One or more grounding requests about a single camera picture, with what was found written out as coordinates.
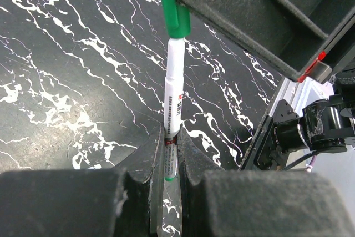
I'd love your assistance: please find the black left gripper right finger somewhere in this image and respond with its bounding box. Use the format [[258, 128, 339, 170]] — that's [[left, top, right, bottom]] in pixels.
[[177, 130, 354, 236]]

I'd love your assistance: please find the white pen with green tip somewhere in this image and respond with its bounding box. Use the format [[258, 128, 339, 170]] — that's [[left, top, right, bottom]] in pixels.
[[164, 38, 185, 181]]

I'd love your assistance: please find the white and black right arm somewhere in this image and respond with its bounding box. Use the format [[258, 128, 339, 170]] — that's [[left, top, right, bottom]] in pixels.
[[178, 0, 354, 170]]

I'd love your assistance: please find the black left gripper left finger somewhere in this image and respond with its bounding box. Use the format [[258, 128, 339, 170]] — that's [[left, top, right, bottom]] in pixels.
[[1, 126, 164, 236]]

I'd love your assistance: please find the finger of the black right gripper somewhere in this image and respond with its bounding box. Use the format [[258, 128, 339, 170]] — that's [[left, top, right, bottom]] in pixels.
[[178, 0, 354, 82]]

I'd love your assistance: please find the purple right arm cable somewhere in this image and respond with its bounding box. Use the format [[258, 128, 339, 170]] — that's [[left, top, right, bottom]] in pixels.
[[305, 155, 318, 173]]

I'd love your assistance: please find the green pen cap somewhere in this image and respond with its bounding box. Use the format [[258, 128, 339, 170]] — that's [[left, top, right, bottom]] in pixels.
[[161, 0, 191, 39]]

